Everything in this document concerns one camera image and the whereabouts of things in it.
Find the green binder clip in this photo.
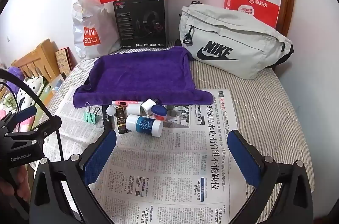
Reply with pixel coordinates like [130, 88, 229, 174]
[83, 102, 101, 124]

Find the person's left hand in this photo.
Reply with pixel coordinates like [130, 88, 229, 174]
[0, 164, 32, 203]

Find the wooden chair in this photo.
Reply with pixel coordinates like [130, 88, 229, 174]
[11, 39, 60, 83]

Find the black signature tube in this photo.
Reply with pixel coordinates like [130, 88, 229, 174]
[102, 105, 114, 132]

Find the patterned brown notebook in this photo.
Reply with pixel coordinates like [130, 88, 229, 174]
[55, 47, 77, 77]

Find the white round cap bottle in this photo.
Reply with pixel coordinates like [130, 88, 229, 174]
[106, 105, 116, 116]

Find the striped bed sheet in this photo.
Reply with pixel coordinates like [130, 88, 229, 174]
[29, 41, 316, 224]

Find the black gold cosmetic tube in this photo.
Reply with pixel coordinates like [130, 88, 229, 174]
[116, 106, 129, 134]

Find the pink white pen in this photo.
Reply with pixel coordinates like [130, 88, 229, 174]
[111, 101, 143, 106]

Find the newspaper sheet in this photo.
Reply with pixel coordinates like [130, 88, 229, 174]
[39, 88, 248, 224]

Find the small white jar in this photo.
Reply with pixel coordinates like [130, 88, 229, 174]
[126, 103, 142, 115]

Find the white blue labelled bottle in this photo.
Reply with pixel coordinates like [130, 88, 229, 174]
[125, 114, 163, 137]

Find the white cube box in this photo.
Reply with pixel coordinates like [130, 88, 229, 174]
[141, 99, 156, 116]

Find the white Miniso plastic bag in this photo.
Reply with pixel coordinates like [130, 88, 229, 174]
[72, 0, 121, 59]

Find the blue red cap jar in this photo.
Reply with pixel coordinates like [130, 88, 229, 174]
[151, 105, 168, 121]

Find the purple towel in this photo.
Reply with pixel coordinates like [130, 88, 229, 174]
[73, 47, 213, 108]

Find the black headset box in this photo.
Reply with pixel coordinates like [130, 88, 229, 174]
[113, 0, 168, 49]

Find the grey Nike waist bag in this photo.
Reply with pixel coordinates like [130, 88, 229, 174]
[179, 3, 294, 80]

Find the red white paper bag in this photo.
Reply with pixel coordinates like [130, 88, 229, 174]
[224, 0, 280, 28]

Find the black cable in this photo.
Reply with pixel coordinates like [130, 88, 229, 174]
[0, 68, 65, 162]

